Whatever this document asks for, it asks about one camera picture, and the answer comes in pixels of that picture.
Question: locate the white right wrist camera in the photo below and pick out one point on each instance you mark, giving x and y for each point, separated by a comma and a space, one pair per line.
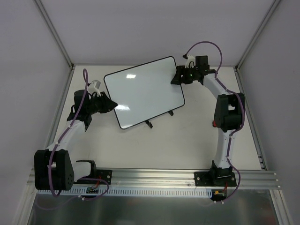
190, 60

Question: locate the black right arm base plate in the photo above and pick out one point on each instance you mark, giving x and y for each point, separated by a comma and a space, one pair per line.
203, 179

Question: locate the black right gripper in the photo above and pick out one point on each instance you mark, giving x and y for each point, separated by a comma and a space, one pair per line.
182, 76

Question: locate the aluminium frame post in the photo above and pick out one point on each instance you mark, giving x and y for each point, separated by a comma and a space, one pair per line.
258, 32
45, 16

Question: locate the white whiteboard black frame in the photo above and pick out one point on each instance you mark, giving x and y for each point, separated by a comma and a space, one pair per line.
144, 92

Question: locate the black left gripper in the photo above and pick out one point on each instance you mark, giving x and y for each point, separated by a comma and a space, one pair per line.
103, 104

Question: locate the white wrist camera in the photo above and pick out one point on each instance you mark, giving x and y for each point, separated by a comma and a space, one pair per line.
93, 87
190, 60

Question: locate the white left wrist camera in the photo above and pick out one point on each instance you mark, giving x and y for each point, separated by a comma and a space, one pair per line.
93, 87

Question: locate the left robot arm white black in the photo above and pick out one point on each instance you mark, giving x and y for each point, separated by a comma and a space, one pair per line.
54, 169

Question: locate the right aluminium frame post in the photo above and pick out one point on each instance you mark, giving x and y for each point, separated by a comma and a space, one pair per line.
258, 32

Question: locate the left aluminium frame post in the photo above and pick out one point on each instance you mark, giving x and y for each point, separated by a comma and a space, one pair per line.
45, 16

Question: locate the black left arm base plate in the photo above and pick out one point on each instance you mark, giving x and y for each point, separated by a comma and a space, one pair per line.
103, 174

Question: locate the aluminium mounting rail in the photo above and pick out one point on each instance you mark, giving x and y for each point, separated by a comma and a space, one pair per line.
176, 178

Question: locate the white slotted cable duct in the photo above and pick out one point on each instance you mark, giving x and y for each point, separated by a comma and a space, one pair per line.
140, 191

